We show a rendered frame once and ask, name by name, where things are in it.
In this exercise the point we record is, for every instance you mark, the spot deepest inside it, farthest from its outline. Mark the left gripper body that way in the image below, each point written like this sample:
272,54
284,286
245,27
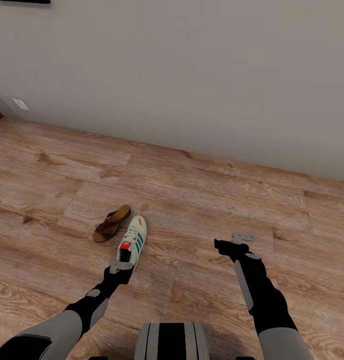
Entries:
121,277

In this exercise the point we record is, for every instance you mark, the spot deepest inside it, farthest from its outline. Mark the gym shoe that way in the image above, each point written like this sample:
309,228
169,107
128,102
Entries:
130,247

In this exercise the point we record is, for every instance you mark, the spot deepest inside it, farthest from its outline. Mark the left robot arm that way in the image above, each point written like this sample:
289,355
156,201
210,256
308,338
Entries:
55,338

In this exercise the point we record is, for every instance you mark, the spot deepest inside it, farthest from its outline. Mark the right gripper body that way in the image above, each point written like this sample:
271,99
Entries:
227,247

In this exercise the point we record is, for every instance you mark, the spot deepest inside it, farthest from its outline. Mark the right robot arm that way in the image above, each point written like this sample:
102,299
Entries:
278,336

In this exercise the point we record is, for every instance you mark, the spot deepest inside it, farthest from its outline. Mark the wall socket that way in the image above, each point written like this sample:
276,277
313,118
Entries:
21,104

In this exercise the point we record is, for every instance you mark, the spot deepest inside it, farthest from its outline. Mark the robot trunk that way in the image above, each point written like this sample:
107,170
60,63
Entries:
172,341

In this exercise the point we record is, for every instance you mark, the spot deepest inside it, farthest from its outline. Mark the sandal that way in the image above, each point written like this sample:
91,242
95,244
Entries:
109,228

